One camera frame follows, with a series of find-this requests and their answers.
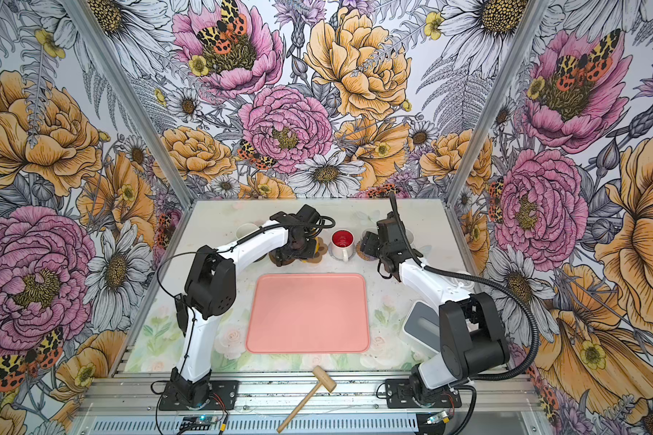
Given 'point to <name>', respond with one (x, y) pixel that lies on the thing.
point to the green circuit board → (197, 422)
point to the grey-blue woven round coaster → (352, 256)
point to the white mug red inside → (342, 241)
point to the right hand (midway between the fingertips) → (370, 246)
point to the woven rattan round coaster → (360, 252)
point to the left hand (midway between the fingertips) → (302, 260)
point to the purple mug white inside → (375, 230)
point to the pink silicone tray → (308, 314)
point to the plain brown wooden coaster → (272, 254)
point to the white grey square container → (421, 326)
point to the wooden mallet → (323, 378)
